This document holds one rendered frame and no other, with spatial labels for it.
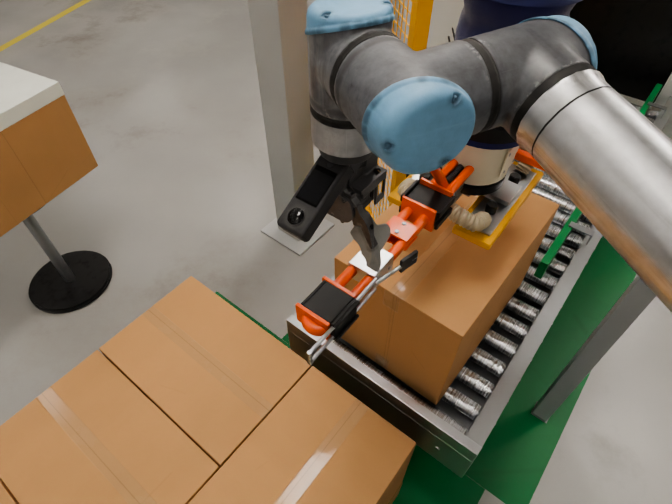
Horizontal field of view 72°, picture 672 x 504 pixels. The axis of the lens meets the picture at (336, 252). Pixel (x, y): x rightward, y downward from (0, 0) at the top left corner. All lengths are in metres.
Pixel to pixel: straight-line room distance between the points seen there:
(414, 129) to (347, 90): 0.08
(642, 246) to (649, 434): 2.01
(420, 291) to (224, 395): 0.70
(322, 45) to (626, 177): 0.30
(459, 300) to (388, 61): 0.87
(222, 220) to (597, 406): 2.10
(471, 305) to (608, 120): 0.84
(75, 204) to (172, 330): 1.67
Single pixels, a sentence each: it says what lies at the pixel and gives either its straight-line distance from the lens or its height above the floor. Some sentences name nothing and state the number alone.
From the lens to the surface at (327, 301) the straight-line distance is 0.83.
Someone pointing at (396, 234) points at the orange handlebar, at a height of 1.23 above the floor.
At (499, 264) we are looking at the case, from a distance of 1.34.
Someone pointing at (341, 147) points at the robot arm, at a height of 1.59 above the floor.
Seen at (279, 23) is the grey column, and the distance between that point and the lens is 1.91.
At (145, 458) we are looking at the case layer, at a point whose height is 0.54.
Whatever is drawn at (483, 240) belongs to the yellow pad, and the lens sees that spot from 1.16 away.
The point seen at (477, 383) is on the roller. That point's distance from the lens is 1.59.
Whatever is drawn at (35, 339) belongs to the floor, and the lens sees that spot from 2.64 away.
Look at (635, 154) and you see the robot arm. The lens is 0.43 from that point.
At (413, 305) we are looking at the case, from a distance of 1.20.
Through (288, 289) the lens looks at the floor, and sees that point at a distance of 2.41.
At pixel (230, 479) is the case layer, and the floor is 0.54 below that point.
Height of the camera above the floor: 1.92
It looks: 49 degrees down
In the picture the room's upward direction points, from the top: straight up
